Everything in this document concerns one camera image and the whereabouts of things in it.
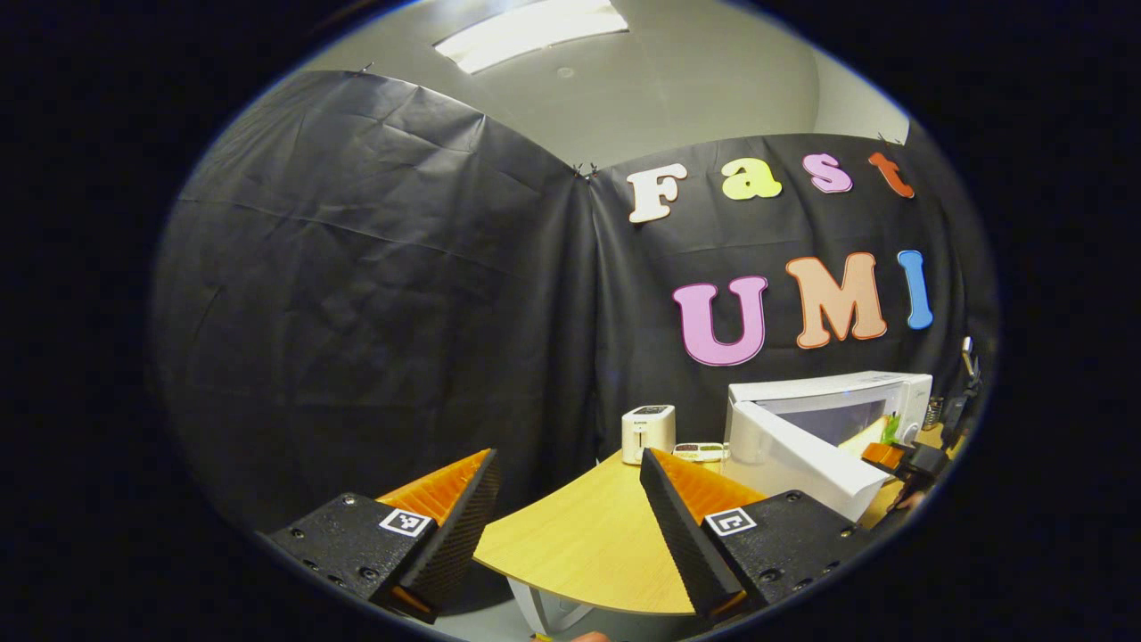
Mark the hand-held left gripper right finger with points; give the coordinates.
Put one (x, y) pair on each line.
(682, 544)

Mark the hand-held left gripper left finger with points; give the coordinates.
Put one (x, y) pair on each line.
(468, 526)

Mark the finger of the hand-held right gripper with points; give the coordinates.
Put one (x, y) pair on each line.
(882, 456)

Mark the white microwave oven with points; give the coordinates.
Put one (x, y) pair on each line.
(793, 455)

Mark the clear glass cup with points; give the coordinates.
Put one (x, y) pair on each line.
(932, 415)

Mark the small white patterned device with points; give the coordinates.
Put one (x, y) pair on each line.
(700, 452)

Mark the white table leg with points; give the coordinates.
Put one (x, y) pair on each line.
(539, 611)

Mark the white toaster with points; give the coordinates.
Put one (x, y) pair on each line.
(646, 432)

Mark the black backdrop cloth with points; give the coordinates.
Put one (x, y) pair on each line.
(357, 294)

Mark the ceiling light panel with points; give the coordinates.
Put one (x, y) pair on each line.
(530, 31)

